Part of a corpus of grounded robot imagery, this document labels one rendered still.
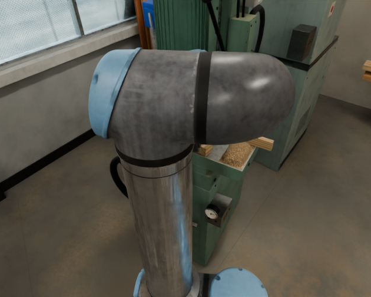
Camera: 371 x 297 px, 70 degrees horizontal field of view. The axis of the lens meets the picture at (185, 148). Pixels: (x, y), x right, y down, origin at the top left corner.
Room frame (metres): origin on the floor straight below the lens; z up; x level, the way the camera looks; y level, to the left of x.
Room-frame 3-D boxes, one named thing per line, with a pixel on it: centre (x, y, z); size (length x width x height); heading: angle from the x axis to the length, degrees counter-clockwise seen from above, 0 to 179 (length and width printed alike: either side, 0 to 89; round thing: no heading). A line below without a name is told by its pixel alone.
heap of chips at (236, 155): (0.75, -0.20, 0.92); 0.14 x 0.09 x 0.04; 149
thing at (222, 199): (0.72, -0.15, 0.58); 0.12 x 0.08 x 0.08; 149
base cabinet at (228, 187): (1.08, -0.05, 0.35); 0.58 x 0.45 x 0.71; 149
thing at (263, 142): (0.94, -0.05, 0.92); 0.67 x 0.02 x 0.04; 59
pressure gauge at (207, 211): (0.66, -0.11, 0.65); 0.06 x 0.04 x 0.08; 59
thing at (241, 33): (1.08, -0.23, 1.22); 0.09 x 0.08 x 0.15; 149
